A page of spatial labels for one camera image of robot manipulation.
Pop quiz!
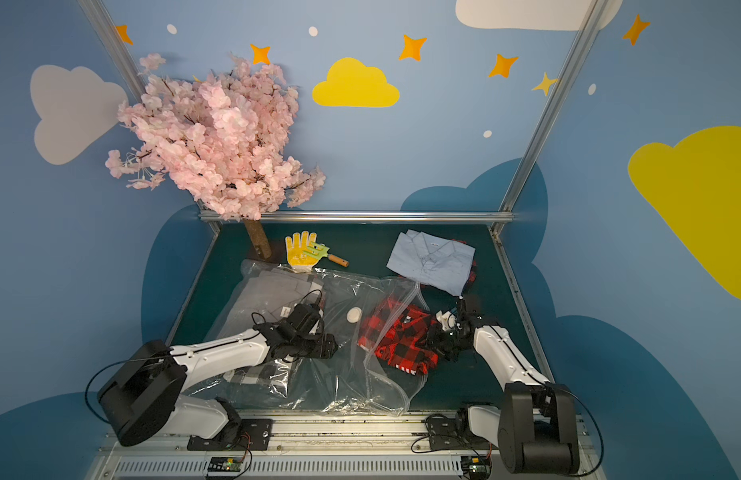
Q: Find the light blue shirt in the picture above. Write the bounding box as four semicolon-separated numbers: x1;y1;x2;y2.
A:
387;230;476;297

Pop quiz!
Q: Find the clear plastic vacuum bag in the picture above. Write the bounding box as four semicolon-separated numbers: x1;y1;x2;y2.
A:
188;260;439;415

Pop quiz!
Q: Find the grey white plaid shirt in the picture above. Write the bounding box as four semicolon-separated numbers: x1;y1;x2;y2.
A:
222;360;300;389

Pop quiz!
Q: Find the red black plaid shirt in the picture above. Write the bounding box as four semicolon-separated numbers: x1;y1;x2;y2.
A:
455;241;477;292

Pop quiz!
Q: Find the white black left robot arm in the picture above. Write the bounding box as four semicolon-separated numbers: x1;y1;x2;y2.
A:
98;303;338;451

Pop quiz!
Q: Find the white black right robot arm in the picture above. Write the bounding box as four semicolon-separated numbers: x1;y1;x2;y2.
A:
427;298;581;477

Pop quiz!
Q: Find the white vacuum bag valve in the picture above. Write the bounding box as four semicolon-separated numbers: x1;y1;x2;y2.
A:
346;307;362;324

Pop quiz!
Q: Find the yellow hand-shaped clapper toy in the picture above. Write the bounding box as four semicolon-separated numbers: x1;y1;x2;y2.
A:
284;231;350;270

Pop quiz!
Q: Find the right green circuit board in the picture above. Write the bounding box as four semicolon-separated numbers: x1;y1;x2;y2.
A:
461;456;492;480

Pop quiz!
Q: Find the green circuit board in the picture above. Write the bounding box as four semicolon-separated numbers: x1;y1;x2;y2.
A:
206;456;246;479
461;456;492;480

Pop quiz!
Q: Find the left green circuit board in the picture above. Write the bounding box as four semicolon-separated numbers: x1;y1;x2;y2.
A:
206;456;246;479

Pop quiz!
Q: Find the pink blossom artificial tree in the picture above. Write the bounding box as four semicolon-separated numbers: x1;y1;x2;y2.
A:
106;53;326;259

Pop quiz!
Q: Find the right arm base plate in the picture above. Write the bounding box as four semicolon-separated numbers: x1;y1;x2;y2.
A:
424;414;492;451

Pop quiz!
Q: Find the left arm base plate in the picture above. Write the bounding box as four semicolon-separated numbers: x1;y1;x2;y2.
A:
186;418;274;452

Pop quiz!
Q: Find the aluminium table frame rail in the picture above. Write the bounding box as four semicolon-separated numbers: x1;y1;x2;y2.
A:
198;209;516;225

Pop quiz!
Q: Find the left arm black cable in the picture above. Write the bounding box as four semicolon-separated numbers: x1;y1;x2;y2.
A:
83;357;144;425

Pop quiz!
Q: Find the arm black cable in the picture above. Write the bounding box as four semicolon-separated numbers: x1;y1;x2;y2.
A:
555;386;606;478
83;357;144;425

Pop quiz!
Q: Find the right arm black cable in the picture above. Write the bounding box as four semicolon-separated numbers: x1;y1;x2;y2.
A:
555;386;606;478

